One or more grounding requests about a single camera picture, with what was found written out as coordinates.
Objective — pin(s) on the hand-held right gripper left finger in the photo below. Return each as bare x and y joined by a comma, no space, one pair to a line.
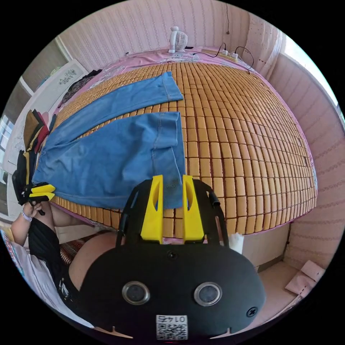
151,215

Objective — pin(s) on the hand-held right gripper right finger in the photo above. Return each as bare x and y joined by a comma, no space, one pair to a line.
193,215

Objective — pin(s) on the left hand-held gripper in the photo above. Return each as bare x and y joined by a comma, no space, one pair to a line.
24,192

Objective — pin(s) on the light blue jeans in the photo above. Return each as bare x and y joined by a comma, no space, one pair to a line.
107,161

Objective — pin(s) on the person's left forearm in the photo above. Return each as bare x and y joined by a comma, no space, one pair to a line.
20,229

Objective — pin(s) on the person's left hand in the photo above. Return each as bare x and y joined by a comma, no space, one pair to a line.
31,210

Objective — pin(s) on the pile of clothes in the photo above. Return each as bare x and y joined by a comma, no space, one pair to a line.
33,129

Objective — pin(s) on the person's body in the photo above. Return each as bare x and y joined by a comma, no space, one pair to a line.
89,256

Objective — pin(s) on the bed with woven mat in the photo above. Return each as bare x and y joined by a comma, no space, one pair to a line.
242,134

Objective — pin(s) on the white cupboard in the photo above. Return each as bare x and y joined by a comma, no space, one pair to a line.
51,94

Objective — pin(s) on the dark floral garment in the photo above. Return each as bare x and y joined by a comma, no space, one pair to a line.
76,86

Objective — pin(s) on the pink folded cloth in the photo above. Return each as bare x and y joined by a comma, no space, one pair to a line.
306,277

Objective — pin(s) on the power strip with plugs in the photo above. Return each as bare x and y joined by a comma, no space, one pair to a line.
228,55

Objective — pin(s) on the small white fan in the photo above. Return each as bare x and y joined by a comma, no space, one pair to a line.
177,40

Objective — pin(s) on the pink curtain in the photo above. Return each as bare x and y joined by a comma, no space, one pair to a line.
262,45

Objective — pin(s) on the window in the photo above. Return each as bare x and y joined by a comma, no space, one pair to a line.
310,70

